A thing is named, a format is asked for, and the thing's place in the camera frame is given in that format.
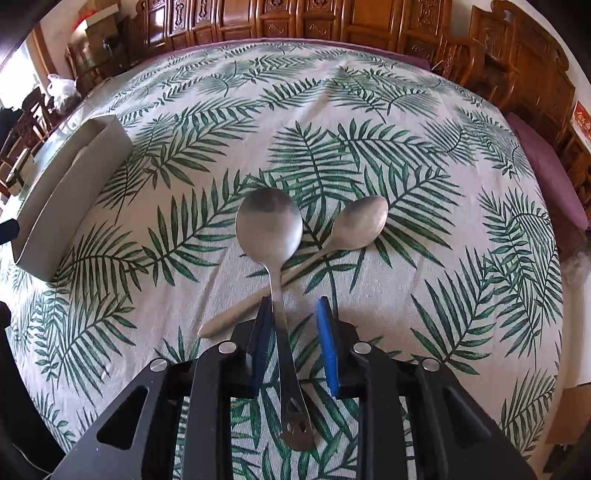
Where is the leaf-print tablecloth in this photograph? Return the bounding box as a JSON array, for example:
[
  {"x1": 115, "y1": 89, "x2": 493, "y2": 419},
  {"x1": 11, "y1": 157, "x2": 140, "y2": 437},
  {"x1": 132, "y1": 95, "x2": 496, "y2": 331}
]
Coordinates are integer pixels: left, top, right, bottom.
[{"x1": 0, "y1": 39, "x2": 567, "y2": 480}]

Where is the carved wooden armchair sofa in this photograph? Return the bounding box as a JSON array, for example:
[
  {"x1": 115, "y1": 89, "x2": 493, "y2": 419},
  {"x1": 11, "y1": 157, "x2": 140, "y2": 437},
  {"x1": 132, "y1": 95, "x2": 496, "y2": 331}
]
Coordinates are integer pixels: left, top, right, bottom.
[{"x1": 434, "y1": 0, "x2": 591, "y2": 206}]

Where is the long purple seat cushion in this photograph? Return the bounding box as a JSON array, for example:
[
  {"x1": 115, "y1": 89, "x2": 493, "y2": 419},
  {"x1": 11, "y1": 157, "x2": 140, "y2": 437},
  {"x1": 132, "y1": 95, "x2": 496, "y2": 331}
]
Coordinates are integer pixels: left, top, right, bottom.
[{"x1": 171, "y1": 38, "x2": 432, "y2": 71}]

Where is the long carved wooden sofa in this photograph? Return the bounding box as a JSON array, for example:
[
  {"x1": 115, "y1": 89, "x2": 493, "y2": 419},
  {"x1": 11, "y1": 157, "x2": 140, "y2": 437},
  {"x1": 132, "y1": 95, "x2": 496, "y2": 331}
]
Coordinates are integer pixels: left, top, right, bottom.
[{"x1": 124, "y1": 0, "x2": 462, "y2": 63}]

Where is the metal spoon with cutout handle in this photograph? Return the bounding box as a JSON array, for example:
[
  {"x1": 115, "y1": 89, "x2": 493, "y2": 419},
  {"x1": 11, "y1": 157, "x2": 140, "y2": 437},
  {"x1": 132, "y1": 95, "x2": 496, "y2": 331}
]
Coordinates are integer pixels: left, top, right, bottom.
[{"x1": 235, "y1": 187, "x2": 316, "y2": 452}]

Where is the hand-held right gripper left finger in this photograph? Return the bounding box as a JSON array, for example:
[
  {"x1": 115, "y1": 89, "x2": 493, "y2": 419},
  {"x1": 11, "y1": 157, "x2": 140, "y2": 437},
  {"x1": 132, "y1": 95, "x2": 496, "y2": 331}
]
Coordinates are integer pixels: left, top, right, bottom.
[{"x1": 51, "y1": 296, "x2": 275, "y2": 480}]

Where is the translucent plastic bag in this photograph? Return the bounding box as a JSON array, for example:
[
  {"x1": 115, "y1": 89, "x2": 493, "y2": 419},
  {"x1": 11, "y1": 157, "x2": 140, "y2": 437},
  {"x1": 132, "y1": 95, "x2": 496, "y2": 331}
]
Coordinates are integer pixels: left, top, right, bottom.
[{"x1": 564, "y1": 244, "x2": 591, "y2": 289}]

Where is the white plastic bag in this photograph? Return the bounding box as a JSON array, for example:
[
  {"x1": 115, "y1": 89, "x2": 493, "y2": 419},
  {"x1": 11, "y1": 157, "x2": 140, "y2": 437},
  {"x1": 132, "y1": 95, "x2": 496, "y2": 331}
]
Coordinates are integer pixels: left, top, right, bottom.
[{"x1": 46, "y1": 74, "x2": 82, "y2": 112}]

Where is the stack of cardboard boxes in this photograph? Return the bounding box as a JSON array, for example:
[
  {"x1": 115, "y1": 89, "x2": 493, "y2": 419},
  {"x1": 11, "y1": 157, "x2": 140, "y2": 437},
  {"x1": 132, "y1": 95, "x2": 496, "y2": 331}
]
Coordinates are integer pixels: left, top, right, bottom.
[{"x1": 75, "y1": 4, "x2": 122, "y2": 48}]

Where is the red card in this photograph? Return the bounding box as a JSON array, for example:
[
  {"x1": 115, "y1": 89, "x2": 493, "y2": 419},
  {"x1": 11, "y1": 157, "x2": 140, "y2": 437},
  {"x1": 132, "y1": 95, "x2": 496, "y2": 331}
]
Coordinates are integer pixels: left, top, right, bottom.
[{"x1": 570, "y1": 100, "x2": 591, "y2": 140}]

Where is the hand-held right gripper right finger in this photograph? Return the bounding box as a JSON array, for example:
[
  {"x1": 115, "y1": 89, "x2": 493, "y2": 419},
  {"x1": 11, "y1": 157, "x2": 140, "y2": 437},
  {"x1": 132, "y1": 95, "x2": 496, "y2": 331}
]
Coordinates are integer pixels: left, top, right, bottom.
[{"x1": 315, "y1": 296, "x2": 539, "y2": 480}]

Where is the grey utensil box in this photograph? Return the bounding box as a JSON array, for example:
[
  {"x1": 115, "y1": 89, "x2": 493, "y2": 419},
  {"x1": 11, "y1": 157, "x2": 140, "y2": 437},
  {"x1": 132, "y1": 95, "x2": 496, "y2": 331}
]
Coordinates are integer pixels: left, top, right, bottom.
[{"x1": 10, "y1": 114, "x2": 134, "y2": 282}]

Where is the person's dark clothing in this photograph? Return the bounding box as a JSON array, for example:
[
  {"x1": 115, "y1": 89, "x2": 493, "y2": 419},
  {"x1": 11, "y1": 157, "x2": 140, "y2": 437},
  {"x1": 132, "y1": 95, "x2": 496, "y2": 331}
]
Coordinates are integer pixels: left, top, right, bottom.
[{"x1": 0, "y1": 299, "x2": 66, "y2": 480}]

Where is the flat brown cardboard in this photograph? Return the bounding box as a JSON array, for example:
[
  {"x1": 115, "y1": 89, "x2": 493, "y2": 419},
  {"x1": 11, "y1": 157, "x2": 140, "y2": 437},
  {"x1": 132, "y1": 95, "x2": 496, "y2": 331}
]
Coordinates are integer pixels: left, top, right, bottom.
[{"x1": 546, "y1": 382, "x2": 591, "y2": 447}]

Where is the small beige spoon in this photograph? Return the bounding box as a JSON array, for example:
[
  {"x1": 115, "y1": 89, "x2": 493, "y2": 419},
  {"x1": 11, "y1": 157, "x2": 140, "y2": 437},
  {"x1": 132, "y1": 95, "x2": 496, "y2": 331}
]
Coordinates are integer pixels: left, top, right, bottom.
[{"x1": 198, "y1": 195, "x2": 389, "y2": 341}]

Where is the wooden chair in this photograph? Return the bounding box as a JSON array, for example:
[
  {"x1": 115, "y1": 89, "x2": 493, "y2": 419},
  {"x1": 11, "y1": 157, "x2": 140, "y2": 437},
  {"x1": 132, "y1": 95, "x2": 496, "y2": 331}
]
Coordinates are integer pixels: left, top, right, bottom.
[{"x1": 65, "y1": 37, "x2": 131, "y2": 95}]

